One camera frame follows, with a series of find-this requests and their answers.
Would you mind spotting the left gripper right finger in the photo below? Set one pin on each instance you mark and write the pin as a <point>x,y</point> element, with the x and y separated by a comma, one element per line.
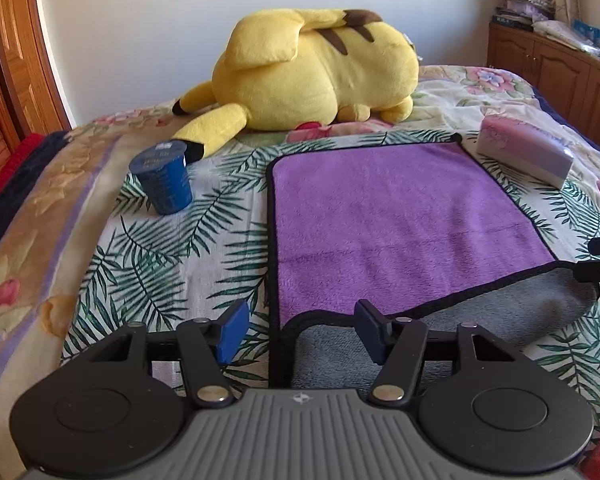
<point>476,400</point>

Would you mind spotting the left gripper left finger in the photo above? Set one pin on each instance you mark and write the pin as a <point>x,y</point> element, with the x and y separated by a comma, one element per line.
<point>125,400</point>

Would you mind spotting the purple and grey towel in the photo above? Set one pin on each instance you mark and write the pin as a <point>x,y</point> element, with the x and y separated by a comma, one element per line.
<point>419,230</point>

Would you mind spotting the wooden side cabinet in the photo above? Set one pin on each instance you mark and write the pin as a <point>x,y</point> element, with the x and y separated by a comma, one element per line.
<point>568,80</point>

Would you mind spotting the floral bed blanket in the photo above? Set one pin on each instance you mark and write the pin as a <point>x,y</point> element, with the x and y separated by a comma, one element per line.
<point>50,226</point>

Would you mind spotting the blue paper cup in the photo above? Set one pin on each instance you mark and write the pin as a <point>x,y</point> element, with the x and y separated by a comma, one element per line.
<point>162,172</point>

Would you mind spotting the stack of folded linens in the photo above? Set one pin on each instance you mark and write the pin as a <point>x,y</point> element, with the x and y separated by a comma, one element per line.
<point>523,14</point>

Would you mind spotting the red blanket at bedside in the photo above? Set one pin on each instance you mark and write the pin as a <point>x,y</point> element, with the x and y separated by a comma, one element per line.
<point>18,157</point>

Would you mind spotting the wooden wardrobe door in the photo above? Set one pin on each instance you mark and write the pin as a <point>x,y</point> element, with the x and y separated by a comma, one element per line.
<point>30,101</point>

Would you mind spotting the yellow Pikachu plush toy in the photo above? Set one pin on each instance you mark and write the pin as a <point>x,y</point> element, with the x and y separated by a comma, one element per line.
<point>283,68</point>

